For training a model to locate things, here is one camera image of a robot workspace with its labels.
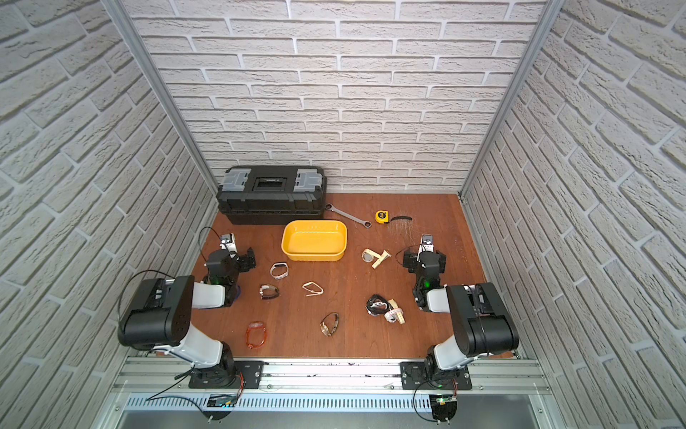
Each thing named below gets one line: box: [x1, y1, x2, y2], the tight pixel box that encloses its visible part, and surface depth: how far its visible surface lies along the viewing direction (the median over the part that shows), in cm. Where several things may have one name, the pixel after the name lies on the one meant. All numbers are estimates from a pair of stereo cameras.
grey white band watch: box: [269, 261, 289, 280], surface depth 96 cm
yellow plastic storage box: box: [281, 219, 348, 262], surface depth 105 cm
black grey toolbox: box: [217, 165, 327, 225], surface depth 100 cm
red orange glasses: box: [245, 320, 268, 350], surface depth 82 cm
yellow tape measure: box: [375, 210, 389, 225], surface depth 112 cm
